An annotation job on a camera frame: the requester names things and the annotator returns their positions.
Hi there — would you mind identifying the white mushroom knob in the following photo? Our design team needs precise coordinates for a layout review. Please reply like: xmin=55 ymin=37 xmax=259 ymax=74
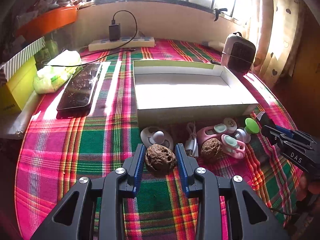
xmin=234 ymin=128 xmax=251 ymax=144

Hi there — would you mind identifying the black charger cable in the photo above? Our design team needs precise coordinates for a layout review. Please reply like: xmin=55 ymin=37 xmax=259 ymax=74
xmin=44 ymin=10 xmax=138 ymax=68

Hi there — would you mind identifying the white round dome gadget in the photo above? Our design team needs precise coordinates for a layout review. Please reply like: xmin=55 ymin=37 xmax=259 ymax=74
xmin=140 ymin=126 xmax=174 ymax=150

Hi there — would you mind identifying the green tissue pack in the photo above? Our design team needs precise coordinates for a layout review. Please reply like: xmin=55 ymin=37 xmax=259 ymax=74
xmin=33 ymin=50 xmax=82 ymax=94

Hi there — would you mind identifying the small desktop fan heater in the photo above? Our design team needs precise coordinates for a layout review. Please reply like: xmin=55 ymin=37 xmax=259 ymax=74
xmin=221 ymin=32 xmax=256 ymax=75

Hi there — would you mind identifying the black charger adapter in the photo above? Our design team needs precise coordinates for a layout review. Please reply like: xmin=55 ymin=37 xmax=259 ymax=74
xmin=108 ymin=19 xmax=120 ymax=41

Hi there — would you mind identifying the black window clip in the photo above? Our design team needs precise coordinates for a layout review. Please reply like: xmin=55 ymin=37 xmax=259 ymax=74
xmin=214 ymin=8 xmax=228 ymax=22

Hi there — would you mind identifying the beige heart curtain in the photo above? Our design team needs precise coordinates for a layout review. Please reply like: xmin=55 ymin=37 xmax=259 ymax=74
xmin=247 ymin=0 xmax=306 ymax=88

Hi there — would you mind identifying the yellow green striped box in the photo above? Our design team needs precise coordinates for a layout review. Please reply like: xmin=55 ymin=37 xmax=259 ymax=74
xmin=0 ymin=37 xmax=45 ymax=115

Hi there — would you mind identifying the green white suction cup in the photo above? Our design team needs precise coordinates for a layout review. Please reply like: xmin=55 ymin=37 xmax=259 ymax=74
xmin=245 ymin=118 xmax=260 ymax=134

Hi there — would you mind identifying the brown walnut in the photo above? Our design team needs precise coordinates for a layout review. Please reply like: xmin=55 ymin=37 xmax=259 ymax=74
xmin=145 ymin=144 xmax=177 ymax=177
xmin=201 ymin=138 xmax=222 ymax=162

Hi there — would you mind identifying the white cardboard box tray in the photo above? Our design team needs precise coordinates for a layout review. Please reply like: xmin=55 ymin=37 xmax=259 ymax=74
xmin=133 ymin=60 xmax=258 ymax=128

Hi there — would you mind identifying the orange plastic tray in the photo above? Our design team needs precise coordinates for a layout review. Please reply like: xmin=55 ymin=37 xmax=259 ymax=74
xmin=15 ymin=6 xmax=78 ymax=42

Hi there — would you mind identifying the white power strip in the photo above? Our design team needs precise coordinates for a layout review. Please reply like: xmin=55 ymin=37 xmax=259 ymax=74
xmin=88 ymin=37 xmax=155 ymax=51

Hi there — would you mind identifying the white round smiley cap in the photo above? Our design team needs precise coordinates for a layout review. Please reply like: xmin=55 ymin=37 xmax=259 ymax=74
xmin=223 ymin=118 xmax=238 ymax=134

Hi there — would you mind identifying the white usb cable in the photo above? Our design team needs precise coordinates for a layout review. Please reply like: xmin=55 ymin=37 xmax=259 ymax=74
xmin=184 ymin=121 xmax=200 ymax=158

